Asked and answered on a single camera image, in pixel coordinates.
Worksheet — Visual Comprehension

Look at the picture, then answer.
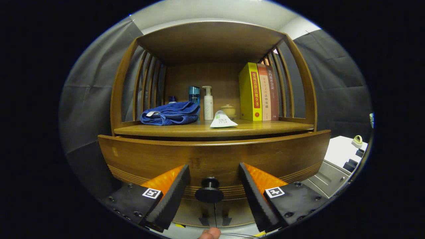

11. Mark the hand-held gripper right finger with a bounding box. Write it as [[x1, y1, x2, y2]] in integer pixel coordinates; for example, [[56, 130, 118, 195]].
[[239, 163, 331, 233]]

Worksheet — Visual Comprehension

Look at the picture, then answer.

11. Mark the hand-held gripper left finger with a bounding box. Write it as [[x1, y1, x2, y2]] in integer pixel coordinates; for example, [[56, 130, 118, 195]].
[[101, 165, 191, 233]]

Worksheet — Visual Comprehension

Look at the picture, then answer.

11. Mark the wooden drawer with black knob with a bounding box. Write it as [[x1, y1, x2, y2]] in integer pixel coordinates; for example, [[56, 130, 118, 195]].
[[97, 129, 332, 203]]

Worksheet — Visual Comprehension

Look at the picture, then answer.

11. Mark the white tube with green label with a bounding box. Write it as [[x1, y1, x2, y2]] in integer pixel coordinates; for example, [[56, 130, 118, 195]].
[[210, 110, 238, 128]]

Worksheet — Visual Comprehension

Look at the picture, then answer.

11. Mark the wooden cabinet door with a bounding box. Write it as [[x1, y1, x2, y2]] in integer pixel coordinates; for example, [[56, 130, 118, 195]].
[[173, 198, 216, 228], [215, 198, 256, 226]]

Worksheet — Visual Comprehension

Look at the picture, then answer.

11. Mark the wooden countertop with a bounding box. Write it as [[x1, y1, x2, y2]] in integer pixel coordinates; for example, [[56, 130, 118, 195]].
[[114, 119, 314, 137]]

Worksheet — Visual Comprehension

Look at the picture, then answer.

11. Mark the white side cabinet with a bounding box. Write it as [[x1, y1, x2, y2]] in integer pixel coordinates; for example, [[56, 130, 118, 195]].
[[300, 135, 368, 199]]

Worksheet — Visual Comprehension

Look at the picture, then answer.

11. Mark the wooden cabinet with slatted sides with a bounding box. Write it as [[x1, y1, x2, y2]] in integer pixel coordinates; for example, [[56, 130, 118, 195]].
[[110, 21, 317, 229]]

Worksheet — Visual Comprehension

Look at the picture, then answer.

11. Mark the folded blue towel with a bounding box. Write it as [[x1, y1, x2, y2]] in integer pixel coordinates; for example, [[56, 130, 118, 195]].
[[140, 101, 201, 126]]

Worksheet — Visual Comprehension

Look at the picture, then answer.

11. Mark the beige lidded teacup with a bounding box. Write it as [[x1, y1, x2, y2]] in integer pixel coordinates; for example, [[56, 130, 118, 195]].
[[220, 104, 236, 119]]

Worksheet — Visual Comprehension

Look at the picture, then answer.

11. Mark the white pump bottle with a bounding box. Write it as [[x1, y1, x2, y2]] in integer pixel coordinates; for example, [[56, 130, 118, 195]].
[[202, 86, 214, 120]]

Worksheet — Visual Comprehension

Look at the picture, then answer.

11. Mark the orange and white book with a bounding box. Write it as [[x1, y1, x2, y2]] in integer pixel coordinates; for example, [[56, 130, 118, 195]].
[[257, 64, 272, 121]]

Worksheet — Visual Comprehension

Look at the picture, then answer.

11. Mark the brown book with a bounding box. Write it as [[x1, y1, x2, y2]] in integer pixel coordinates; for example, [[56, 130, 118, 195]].
[[267, 65, 280, 121]]

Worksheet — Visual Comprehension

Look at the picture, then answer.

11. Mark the yellow book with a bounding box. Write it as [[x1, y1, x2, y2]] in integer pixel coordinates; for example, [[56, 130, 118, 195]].
[[238, 63, 263, 121]]

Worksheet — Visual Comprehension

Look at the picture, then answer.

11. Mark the teal blue bottle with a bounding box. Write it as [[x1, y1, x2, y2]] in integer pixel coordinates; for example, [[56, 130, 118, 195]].
[[189, 86, 200, 105]]

